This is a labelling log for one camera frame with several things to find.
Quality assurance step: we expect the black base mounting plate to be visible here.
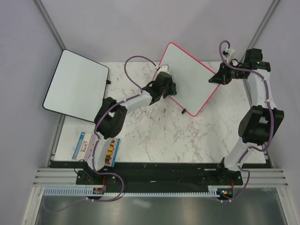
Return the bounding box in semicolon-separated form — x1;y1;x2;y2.
76;162;243;192

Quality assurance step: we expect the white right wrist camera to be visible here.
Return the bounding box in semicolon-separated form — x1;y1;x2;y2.
222;47;235;63

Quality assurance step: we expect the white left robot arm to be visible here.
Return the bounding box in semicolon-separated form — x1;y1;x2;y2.
86;72;177;184

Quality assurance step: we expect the pink framed whiteboard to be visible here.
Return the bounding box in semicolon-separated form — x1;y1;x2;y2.
159;42;219;117

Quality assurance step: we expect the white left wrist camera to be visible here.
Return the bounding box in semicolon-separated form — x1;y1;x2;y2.
157;65;169;73

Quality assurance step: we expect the light blue cable duct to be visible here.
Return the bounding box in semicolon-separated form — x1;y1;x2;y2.
43;187;220;197

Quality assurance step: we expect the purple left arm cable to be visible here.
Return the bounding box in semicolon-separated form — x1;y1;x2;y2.
43;55;158;213

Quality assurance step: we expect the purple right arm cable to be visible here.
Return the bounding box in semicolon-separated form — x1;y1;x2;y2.
217;41;275;204

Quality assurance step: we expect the black framed whiteboard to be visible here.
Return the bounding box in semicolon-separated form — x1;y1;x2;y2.
42;50;110;122

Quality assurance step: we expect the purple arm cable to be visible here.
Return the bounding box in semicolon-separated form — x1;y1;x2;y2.
217;41;275;204
43;55;158;213

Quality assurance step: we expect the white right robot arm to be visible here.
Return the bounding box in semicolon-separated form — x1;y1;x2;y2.
209;48;284;185

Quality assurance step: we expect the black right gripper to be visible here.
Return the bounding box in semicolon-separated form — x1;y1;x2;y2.
209;62;244;87

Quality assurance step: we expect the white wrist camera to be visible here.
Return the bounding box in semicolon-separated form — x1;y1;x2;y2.
222;47;235;63
157;65;169;73

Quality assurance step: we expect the dog picture book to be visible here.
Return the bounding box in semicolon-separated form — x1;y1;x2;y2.
72;132;120;170

